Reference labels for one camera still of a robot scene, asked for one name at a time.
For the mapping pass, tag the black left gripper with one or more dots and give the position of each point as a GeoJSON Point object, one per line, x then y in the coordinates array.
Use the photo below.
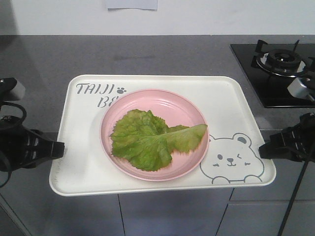
{"type": "Point", "coordinates": [25, 148]}

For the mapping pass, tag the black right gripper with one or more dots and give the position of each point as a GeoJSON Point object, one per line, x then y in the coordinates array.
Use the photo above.
{"type": "Point", "coordinates": [295, 143]}

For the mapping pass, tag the cream bear print tray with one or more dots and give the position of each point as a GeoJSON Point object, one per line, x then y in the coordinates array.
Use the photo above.
{"type": "Point", "coordinates": [232, 159]}

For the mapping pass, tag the green lettuce leaf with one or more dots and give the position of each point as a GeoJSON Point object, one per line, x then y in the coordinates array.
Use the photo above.
{"type": "Point", "coordinates": [147, 143]}

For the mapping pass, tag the pink round plate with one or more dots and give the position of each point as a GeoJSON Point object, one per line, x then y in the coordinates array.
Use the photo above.
{"type": "Point", "coordinates": [175, 110]}

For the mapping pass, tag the black glass gas stove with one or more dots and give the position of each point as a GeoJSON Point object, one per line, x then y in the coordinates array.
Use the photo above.
{"type": "Point", "coordinates": [273, 97]}

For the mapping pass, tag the black gas burner grate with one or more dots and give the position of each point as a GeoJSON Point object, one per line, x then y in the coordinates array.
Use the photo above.
{"type": "Point", "coordinates": [278, 67]}

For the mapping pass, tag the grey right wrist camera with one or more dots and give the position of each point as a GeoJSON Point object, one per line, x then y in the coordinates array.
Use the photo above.
{"type": "Point", "coordinates": [303, 88]}

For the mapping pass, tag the white paper sheet on wall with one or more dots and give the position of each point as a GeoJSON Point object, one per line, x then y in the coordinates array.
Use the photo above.
{"type": "Point", "coordinates": [132, 4]}

